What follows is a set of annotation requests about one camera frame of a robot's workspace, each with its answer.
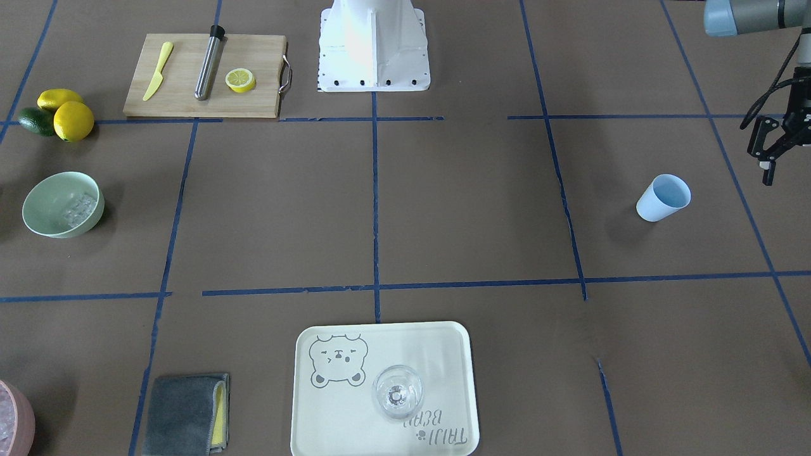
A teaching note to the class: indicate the yellow lemon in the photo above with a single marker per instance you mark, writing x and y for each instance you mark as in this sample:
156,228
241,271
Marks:
73,121
52,99

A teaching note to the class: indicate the clear wine glass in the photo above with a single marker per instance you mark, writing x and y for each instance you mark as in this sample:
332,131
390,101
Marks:
398,392

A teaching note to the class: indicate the brown paper table mat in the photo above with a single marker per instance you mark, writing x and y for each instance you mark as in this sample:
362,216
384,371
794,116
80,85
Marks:
503,198

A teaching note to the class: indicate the lemon half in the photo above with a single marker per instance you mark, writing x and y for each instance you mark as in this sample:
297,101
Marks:
240,80

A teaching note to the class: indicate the cream bear serving tray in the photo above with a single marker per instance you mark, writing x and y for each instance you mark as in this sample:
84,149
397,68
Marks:
333,409

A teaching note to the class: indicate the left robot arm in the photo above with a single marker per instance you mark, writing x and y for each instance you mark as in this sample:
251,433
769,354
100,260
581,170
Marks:
771,138

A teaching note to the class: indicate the pink bowl of ice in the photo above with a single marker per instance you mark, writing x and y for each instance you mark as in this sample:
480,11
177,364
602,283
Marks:
18,421

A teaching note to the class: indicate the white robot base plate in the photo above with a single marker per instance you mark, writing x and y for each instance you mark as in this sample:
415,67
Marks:
373,46

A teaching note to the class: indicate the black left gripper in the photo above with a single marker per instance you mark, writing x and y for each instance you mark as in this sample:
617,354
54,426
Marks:
799,120

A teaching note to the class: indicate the light blue plastic cup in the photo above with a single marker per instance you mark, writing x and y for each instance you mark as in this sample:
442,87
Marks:
667,194

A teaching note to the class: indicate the yellow plastic knife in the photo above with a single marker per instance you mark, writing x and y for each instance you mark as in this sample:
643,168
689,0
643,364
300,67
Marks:
157,78

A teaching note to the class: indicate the mint green bowl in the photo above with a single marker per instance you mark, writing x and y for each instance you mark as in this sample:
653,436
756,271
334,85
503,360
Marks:
41,210

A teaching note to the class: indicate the ice cubes in green bowl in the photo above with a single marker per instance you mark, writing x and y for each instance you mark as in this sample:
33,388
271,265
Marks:
79,209

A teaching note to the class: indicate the green lime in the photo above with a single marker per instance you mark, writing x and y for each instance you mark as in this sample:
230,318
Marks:
37,120

